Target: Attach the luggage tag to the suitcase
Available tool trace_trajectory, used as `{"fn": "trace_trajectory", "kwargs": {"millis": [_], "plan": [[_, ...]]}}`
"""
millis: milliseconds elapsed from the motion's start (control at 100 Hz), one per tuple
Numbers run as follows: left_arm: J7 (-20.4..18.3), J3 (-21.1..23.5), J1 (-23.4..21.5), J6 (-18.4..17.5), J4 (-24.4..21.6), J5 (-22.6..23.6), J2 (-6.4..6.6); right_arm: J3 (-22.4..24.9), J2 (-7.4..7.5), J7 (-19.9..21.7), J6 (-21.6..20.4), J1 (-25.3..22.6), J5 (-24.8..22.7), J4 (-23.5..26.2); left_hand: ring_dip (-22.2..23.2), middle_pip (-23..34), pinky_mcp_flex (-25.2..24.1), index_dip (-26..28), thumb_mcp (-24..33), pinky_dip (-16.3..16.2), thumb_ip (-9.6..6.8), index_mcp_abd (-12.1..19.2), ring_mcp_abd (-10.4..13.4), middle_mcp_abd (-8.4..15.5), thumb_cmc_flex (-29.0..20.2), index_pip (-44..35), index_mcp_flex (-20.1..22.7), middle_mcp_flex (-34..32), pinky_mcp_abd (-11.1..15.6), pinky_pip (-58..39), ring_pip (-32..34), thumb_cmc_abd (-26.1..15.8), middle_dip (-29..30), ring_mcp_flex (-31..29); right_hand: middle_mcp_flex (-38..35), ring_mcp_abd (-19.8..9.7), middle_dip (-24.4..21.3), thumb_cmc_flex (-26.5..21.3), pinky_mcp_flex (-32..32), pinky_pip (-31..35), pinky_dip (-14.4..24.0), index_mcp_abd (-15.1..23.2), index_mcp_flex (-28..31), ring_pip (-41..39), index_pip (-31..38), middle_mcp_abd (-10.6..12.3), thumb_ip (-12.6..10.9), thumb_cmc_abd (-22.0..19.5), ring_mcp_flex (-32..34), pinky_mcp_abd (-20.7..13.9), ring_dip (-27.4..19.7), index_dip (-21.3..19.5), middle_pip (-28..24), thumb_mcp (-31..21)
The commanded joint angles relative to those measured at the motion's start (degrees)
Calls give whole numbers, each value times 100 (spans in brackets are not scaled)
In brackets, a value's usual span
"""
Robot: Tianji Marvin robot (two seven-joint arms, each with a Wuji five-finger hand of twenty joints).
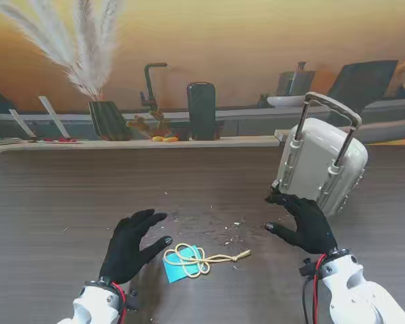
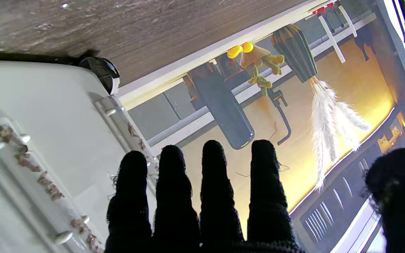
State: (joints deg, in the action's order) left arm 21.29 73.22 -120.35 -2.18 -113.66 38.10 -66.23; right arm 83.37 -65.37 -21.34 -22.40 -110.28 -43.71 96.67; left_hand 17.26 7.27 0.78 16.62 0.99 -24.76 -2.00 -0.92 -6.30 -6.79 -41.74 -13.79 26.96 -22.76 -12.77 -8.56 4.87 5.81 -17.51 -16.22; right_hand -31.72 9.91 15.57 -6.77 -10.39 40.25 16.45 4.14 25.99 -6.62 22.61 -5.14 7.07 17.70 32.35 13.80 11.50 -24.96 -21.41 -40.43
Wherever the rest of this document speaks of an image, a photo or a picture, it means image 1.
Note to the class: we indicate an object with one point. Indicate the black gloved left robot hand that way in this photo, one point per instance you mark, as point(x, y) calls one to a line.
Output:
point(125, 253)

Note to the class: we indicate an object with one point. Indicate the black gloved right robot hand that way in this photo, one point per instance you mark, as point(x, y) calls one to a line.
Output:
point(310, 229)

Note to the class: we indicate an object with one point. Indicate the teal paper luggage tag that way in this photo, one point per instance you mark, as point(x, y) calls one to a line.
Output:
point(173, 273)

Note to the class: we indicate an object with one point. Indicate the small beige hard-shell suitcase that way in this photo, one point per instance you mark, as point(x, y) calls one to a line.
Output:
point(320, 162)

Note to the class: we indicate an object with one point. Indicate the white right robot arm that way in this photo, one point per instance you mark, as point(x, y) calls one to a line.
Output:
point(351, 297)

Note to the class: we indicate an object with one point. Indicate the orange fruit pieces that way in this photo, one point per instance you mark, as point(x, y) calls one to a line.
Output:
point(170, 138)

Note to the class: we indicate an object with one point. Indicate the light wooden shelf board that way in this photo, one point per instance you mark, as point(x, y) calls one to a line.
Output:
point(189, 142)

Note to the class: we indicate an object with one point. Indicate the white bowl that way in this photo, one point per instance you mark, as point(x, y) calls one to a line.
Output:
point(283, 101)

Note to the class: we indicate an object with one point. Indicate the brown coral ornament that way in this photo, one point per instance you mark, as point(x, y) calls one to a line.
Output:
point(141, 123)

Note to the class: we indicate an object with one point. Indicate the red berries on plate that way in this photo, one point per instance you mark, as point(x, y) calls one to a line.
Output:
point(57, 139)

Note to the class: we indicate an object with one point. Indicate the dark green ribbed vase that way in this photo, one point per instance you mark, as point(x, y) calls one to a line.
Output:
point(108, 121)

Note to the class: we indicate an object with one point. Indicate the long white slanted strip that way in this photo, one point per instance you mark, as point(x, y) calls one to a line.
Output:
point(54, 116)

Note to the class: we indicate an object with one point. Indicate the dark slanted board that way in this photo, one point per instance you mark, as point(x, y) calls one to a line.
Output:
point(361, 81)

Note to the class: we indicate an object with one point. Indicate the dark rounded canister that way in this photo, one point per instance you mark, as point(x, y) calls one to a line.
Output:
point(201, 111)

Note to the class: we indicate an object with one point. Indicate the grey grid tray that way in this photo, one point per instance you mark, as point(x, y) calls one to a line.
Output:
point(0, 141)

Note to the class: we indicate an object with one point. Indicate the short white slanted strip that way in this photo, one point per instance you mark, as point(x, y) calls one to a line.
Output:
point(20, 122)

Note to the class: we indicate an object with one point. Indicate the black kitchen faucet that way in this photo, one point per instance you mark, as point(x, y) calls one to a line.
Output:
point(148, 84)

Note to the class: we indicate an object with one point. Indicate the white pampas grass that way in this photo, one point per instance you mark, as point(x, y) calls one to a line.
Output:
point(87, 67)

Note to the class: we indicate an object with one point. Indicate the black right wrist bracket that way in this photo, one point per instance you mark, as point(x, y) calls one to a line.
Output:
point(307, 268)

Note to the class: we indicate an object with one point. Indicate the black wrist bracket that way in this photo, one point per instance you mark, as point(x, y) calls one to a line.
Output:
point(307, 268)
point(131, 298)

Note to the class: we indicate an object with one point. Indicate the black left wrist bracket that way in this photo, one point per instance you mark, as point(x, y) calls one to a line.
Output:
point(131, 298)

